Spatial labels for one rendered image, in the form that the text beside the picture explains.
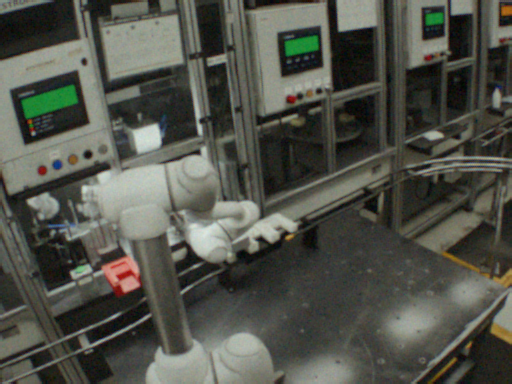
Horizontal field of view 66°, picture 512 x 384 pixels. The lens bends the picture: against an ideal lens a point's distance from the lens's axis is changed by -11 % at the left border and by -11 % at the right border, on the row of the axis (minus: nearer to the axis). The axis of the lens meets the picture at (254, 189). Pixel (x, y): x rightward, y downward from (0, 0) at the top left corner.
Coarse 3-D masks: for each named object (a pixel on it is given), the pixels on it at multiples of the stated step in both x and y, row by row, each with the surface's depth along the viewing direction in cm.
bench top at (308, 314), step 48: (288, 240) 225; (336, 240) 220; (384, 240) 215; (240, 288) 195; (288, 288) 191; (336, 288) 187; (384, 288) 183; (432, 288) 178; (480, 288) 173; (96, 336) 173; (144, 336) 172; (192, 336) 170; (288, 336) 165; (336, 336) 162; (384, 336) 158; (432, 336) 154
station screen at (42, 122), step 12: (60, 84) 139; (72, 84) 141; (24, 96) 133; (60, 108) 142; (72, 108) 144; (24, 120) 136; (36, 120) 138; (48, 120) 141; (60, 120) 143; (72, 120) 146; (84, 120) 148; (36, 132) 139
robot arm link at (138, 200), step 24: (144, 168) 113; (120, 192) 109; (144, 192) 109; (168, 192) 111; (120, 216) 110; (144, 216) 110; (168, 216) 116; (144, 240) 114; (168, 240) 120; (144, 264) 116; (168, 264) 118; (144, 288) 120; (168, 288) 118; (168, 312) 120; (168, 336) 121; (168, 360) 122; (192, 360) 123
